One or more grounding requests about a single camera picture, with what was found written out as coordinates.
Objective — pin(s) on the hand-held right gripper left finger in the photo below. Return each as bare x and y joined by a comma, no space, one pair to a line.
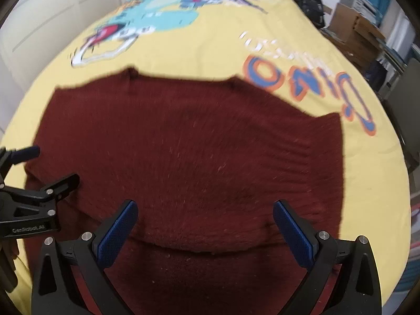
116,233

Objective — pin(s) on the teal storage crate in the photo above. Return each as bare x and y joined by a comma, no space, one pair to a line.
402,279

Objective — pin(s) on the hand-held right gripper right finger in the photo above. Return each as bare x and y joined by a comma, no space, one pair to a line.
295,233

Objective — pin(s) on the dark blue bag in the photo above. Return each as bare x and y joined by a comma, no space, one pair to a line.
375,73

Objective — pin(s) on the dark red knitted sweater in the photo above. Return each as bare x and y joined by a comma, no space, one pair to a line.
197,170

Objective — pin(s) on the brown wooden cabinet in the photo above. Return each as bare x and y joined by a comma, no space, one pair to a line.
356,34

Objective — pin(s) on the yellow printed dinosaur blanket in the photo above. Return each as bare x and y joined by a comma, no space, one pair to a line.
213,46

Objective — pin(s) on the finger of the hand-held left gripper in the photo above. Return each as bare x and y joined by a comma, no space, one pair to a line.
57,188
28,152

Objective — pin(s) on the black backpack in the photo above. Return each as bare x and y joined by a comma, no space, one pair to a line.
310,5

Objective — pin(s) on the grey storage boxes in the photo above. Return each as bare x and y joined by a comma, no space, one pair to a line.
359,1

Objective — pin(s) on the white wardrobe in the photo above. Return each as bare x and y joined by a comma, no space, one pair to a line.
49,10

